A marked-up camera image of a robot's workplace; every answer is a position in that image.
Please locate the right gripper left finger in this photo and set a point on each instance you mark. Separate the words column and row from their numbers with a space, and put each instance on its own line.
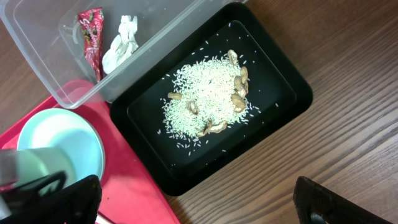
column 77, row 203

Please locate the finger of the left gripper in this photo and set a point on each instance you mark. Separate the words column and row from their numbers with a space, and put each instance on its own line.
column 15, row 199

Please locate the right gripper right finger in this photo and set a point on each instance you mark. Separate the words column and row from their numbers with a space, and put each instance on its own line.
column 316, row 204

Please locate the rice and peanut leftovers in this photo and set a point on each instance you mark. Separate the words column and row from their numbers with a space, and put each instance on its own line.
column 207, row 98

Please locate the white napkin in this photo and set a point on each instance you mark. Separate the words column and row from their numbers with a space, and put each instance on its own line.
column 122, row 46

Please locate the red snack wrapper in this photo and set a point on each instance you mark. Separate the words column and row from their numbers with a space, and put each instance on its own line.
column 91, row 22

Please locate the green bowl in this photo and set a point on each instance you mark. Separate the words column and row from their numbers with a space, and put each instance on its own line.
column 22, row 166

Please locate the clear plastic waste bin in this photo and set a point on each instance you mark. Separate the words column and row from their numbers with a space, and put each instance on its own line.
column 49, row 36

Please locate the white plastic fork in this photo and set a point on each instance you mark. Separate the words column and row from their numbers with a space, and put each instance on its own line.
column 102, row 220

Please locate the red plastic serving tray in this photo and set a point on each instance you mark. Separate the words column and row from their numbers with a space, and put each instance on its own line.
column 129, row 195

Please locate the large light blue plate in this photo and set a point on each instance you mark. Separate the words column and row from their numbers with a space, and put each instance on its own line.
column 69, row 132

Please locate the black rectangular food tray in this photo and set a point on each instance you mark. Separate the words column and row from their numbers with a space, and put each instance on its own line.
column 277, row 92

